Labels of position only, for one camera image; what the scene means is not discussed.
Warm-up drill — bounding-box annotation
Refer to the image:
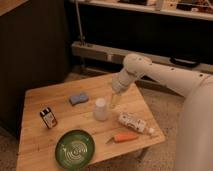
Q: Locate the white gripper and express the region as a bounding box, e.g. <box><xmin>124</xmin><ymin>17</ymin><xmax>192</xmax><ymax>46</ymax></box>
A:
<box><xmin>109</xmin><ymin>70</ymin><xmax>134</xmax><ymax>109</ymax></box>

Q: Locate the white ceramic cup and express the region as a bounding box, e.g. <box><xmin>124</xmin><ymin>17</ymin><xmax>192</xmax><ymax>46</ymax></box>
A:
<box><xmin>93</xmin><ymin>98</ymin><xmax>108</xmax><ymax>121</ymax></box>

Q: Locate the dark spice jar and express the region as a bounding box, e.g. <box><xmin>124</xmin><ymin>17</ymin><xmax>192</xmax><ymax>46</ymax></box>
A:
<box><xmin>40</xmin><ymin>107</ymin><xmax>57</xmax><ymax>129</ymax></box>

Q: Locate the orange toy carrot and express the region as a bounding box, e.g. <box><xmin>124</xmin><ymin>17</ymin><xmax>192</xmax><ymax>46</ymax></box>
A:
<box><xmin>107</xmin><ymin>133</ymin><xmax>138</xmax><ymax>143</ymax></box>

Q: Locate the black handle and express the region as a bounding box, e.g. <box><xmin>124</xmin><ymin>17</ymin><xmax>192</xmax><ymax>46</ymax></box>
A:
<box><xmin>170</xmin><ymin>57</ymin><xmax>200</xmax><ymax>68</ymax></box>

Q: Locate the green round plate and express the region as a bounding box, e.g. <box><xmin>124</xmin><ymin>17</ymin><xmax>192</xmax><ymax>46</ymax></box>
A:
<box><xmin>55</xmin><ymin>130</ymin><xmax>95</xmax><ymax>171</ymax></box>

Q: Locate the white plastic bottle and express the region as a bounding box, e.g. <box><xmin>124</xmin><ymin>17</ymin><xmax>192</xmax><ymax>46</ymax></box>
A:
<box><xmin>118</xmin><ymin>113</ymin><xmax>155</xmax><ymax>136</ymax></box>

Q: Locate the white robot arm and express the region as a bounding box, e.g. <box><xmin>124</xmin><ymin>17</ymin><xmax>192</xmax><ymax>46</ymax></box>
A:
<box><xmin>112</xmin><ymin>53</ymin><xmax>213</xmax><ymax>171</ymax></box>

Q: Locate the blue eraser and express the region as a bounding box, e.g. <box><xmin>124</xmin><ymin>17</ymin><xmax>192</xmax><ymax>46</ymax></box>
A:
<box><xmin>69</xmin><ymin>92</ymin><xmax>89</xmax><ymax>106</ymax></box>

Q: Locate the dark cabinet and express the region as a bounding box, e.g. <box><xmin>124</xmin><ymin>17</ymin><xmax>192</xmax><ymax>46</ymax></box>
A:
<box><xmin>0</xmin><ymin>0</ymin><xmax>69</xmax><ymax>137</ymax></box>

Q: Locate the metal shelf rack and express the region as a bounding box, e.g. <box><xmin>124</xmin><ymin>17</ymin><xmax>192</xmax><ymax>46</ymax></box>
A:
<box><xmin>73</xmin><ymin>3</ymin><xmax>213</xmax><ymax>74</ymax></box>

